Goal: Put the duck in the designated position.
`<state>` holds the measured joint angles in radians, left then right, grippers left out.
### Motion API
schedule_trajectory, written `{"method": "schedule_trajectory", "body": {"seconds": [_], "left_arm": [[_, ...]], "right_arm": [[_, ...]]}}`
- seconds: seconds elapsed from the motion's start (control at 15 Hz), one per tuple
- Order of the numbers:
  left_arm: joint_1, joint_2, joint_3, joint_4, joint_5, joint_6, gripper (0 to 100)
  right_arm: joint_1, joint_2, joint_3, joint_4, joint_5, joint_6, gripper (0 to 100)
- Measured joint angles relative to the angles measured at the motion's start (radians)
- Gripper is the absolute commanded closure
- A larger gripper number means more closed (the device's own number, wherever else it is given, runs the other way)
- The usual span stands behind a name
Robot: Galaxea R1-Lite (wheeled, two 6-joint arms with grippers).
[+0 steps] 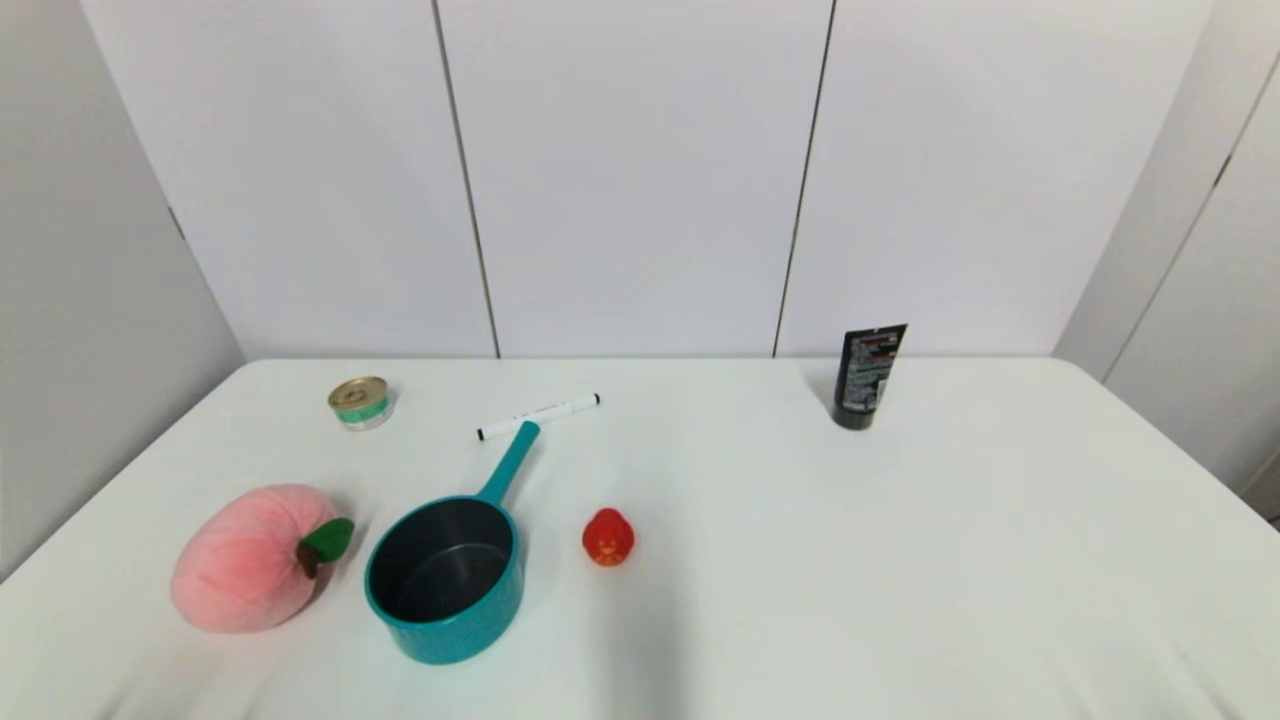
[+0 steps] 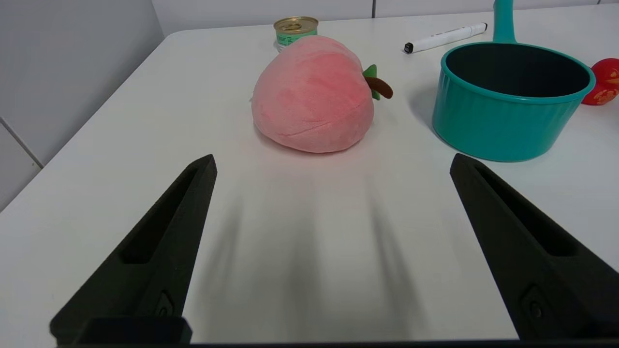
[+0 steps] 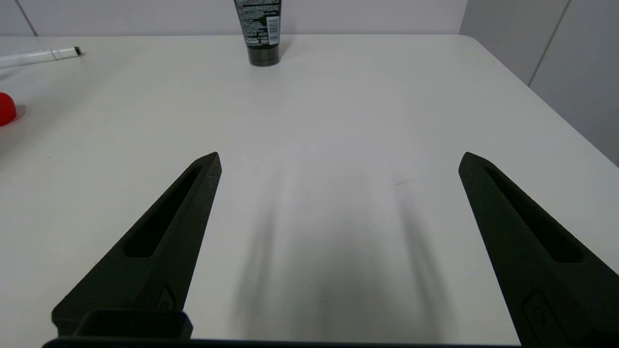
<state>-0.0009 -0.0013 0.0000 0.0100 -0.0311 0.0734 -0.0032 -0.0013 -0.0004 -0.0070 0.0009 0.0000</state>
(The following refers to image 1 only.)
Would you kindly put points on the small tin can green label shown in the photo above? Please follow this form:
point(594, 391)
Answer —
point(360, 401)

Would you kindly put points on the red rubber duck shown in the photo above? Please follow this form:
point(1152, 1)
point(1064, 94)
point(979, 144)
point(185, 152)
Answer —
point(608, 540)

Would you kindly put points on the white marker pen black cap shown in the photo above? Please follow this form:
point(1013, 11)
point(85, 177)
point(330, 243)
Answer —
point(540, 415)

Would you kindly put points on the pink plush peach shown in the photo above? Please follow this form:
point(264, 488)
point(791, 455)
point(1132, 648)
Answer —
point(240, 560)

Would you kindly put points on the black cosmetic tube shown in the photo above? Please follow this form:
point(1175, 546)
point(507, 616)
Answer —
point(866, 380)

